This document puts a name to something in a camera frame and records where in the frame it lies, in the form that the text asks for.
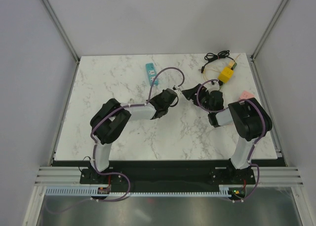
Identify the green power strip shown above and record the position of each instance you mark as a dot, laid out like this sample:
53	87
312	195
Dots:
231	65

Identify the right aluminium frame post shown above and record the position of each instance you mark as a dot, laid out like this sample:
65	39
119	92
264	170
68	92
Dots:
273	21

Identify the aluminium frame post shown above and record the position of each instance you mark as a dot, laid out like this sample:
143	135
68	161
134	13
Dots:
60	29
273	21

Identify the teal power strip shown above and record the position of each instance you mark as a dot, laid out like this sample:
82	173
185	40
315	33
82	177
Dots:
151	72

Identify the left aluminium frame post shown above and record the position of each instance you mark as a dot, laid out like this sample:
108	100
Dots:
60	29

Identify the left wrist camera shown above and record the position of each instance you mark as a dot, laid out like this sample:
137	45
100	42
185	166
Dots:
177	88

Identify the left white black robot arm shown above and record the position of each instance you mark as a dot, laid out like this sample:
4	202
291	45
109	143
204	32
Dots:
110	121

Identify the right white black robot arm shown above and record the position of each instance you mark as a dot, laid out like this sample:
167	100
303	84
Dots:
251	121

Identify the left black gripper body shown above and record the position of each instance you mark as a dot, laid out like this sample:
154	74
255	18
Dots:
155	97

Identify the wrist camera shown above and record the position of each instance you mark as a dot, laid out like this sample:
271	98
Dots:
214	85
177	88

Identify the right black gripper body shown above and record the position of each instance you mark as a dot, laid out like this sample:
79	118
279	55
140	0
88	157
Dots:
203	98

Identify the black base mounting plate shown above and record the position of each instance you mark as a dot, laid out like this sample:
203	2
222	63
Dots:
168	175

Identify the pink cube socket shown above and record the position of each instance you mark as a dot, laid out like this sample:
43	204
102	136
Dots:
246	95

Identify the white slotted cable duct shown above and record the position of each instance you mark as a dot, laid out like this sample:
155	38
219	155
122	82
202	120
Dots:
99	192

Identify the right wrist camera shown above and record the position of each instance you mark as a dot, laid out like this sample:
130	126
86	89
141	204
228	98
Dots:
214	85

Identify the yellow cube socket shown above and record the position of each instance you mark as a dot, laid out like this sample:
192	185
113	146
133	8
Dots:
225	74

